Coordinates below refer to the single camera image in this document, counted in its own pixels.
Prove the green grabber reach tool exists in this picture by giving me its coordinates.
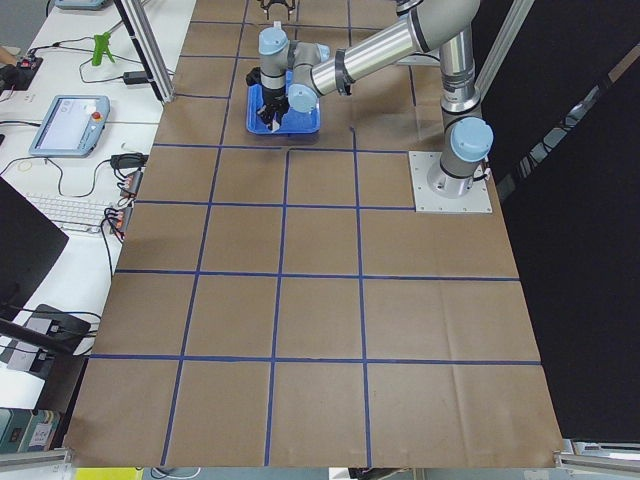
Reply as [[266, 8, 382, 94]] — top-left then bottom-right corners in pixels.
[[91, 32, 115, 67]]

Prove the teach pendant tablet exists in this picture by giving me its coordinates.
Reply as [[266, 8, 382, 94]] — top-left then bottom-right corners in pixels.
[[29, 95, 111, 158]]

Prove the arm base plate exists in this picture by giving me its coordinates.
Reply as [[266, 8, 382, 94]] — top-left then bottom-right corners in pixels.
[[408, 151, 493, 214]]

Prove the black power adapter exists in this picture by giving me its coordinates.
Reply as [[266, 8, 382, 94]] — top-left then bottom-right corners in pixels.
[[122, 71, 148, 85]]

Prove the aluminium frame post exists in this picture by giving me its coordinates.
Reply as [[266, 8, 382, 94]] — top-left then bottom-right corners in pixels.
[[114, 0, 175, 105]]

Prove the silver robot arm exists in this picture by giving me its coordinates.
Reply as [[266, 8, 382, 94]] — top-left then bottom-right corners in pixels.
[[246, 1, 493, 199]]

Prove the white keyboard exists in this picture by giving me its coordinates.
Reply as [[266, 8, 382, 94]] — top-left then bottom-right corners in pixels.
[[25, 193, 121, 234]]

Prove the black monitor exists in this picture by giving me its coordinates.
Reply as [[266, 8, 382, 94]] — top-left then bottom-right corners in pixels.
[[1, 179, 69, 321]]

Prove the blue plastic tray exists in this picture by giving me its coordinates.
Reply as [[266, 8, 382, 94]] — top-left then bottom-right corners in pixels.
[[245, 85, 321, 136]]

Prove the black monitor stand base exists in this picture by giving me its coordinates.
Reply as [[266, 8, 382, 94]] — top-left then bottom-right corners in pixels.
[[25, 304, 91, 354]]

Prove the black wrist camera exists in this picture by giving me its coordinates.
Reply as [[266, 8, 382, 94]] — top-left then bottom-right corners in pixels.
[[245, 67, 262, 87]]

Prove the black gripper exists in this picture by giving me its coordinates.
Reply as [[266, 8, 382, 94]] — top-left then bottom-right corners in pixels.
[[257, 0, 296, 131]]

